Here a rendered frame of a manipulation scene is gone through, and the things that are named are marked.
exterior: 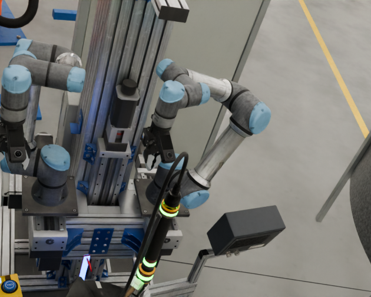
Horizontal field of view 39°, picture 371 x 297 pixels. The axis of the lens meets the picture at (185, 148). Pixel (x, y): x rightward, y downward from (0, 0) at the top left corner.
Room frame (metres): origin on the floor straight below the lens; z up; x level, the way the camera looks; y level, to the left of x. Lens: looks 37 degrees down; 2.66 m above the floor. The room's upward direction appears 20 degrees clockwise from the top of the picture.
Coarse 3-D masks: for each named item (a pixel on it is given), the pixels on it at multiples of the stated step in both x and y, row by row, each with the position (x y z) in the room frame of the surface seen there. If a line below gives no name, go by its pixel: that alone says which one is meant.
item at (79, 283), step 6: (78, 276) 0.89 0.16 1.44; (78, 282) 0.88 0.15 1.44; (84, 282) 0.89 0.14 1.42; (72, 288) 0.85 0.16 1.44; (78, 288) 0.86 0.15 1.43; (84, 288) 0.88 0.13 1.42; (72, 294) 0.83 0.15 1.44; (78, 294) 0.85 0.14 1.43; (84, 294) 0.86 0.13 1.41; (90, 294) 0.88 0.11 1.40
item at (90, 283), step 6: (72, 282) 1.05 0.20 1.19; (90, 282) 1.08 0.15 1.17; (102, 282) 1.11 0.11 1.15; (90, 288) 1.06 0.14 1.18; (96, 288) 1.07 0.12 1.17; (102, 288) 1.08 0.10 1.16; (108, 288) 1.10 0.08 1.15; (114, 288) 1.11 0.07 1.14; (120, 288) 1.13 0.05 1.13; (96, 294) 1.04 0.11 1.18; (102, 294) 1.06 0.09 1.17; (108, 294) 1.07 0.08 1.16; (114, 294) 1.08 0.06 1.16; (120, 294) 1.10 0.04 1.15
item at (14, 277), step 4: (0, 276) 1.05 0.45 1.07; (4, 276) 1.06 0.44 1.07; (12, 276) 1.07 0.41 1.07; (16, 276) 1.07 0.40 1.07; (4, 280) 1.04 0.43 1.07; (16, 280) 1.06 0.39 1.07; (0, 284) 1.02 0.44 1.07; (16, 284) 1.05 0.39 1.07; (0, 288) 1.01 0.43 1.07; (16, 288) 1.03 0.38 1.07; (20, 288) 1.04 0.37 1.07; (0, 292) 1.00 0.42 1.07; (4, 292) 1.00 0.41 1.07; (8, 292) 1.01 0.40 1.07; (12, 292) 1.01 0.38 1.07; (16, 292) 1.02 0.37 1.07; (20, 292) 1.02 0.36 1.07; (0, 296) 0.98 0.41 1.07; (4, 296) 0.99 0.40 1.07; (8, 296) 0.99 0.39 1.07; (12, 296) 1.00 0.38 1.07; (16, 296) 1.00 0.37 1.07; (20, 296) 1.01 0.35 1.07
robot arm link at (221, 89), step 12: (168, 60) 1.64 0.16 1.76; (156, 72) 1.62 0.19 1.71; (168, 72) 1.58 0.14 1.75; (180, 72) 1.58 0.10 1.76; (192, 72) 1.67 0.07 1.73; (216, 84) 1.76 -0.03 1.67; (228, 84) 1.83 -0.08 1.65; (240, 84) 1.89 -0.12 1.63; (216, 96) 1.77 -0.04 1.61; (228, 96) 1.80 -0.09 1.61
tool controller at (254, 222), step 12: (228, 216) 1.54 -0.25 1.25; (240, 216) 1.56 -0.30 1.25; (252, 216) 1.59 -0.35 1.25; (264, 216) 1.62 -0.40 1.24; (276, 216) 1.65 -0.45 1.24; (216, 228) 1.55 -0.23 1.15; (228, 228) 1.50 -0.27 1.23; (240, 228) 1.51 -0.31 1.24; (252, 228) 1.54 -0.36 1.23; (264, 228) 1.56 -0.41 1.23; (276, 228) 1.59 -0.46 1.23; (216, 240) 1.53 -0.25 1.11; (228, 240) 1.48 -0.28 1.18; (240, 240) 1.49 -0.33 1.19; (252, 240) 1.54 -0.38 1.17; (264, 240) 1.60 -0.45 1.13; (216, 252) 1.50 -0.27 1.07; (228, 252) 1.51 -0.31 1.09
